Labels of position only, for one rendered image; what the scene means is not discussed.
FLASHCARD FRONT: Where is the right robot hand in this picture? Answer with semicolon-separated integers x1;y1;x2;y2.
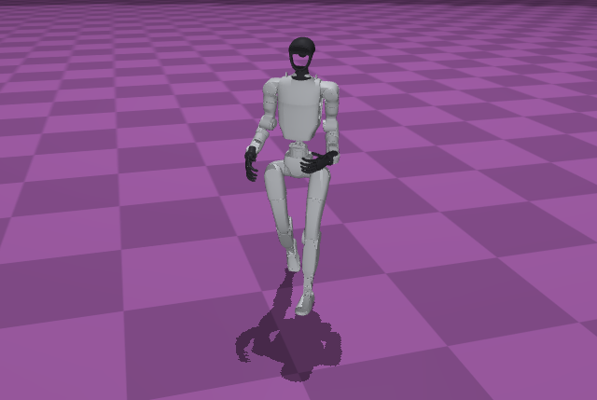
244;145;258;182

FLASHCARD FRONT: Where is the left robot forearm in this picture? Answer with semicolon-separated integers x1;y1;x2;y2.
326;120;340;164

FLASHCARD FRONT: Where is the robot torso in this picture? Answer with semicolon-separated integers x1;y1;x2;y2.
277;72;324;178

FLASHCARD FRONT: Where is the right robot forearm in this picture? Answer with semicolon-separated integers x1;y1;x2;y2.
245;121;270;154

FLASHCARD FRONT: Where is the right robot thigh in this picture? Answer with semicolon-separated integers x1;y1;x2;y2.
264;160;293;234

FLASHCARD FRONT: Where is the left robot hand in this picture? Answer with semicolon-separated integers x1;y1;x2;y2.
300;151;338;173

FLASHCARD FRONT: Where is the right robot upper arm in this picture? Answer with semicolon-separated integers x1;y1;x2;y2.
260;77;281;131

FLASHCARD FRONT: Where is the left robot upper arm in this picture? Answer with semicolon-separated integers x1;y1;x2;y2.
320;81;339;132

